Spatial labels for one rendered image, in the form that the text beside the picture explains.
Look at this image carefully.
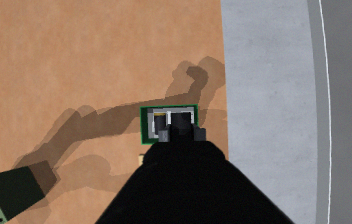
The black battery with yellow end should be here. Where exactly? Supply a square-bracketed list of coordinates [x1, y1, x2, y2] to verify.
[154, 113, 166, 135]
[171, 112, 192, 142]

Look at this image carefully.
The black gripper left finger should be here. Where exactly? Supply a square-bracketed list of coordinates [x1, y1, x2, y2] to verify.
[158, 124, 172, 142]

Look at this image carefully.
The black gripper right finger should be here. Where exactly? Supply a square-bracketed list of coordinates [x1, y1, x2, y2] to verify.
[191, 123, 206, 141]

